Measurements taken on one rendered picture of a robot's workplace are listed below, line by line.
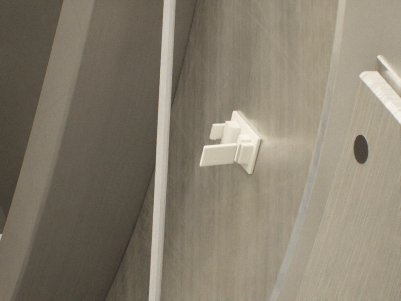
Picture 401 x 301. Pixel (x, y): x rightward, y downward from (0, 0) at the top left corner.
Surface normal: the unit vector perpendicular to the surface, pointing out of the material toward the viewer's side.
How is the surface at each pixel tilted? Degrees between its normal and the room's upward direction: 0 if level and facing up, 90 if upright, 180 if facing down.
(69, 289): 132
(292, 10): 90
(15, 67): 64
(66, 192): 123
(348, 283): 90
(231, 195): 90
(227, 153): 115
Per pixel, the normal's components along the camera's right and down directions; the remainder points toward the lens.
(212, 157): 0.50, 0.50
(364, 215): -0.88, 0.04
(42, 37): 0.44, -0.32
